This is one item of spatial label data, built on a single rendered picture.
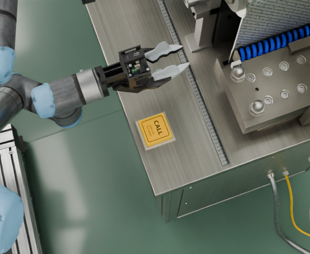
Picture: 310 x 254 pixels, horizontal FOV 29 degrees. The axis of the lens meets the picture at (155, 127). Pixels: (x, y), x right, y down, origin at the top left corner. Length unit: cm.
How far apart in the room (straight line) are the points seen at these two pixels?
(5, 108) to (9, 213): 33
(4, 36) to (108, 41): 66
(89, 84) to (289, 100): 48
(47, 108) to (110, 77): 16
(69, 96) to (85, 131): 117
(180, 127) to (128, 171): 92
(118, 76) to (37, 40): 137
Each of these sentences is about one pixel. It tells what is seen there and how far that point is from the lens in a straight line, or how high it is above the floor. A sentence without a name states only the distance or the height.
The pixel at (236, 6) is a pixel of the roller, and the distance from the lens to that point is 128.
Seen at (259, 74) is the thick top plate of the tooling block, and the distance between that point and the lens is 146.
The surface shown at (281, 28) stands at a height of 106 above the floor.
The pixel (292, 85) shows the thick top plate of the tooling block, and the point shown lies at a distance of 147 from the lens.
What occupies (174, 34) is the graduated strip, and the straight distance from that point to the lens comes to 163.
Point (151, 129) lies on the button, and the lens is 151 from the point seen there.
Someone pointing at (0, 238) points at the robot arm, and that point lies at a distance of 113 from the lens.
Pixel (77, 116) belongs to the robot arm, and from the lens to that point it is 144.
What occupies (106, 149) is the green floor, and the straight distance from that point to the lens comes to 246.
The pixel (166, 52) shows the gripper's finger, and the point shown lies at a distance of 139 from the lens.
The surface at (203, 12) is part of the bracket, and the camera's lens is 140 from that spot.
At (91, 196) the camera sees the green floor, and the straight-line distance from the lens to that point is 243.
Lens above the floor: 239
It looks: 75 degrees down
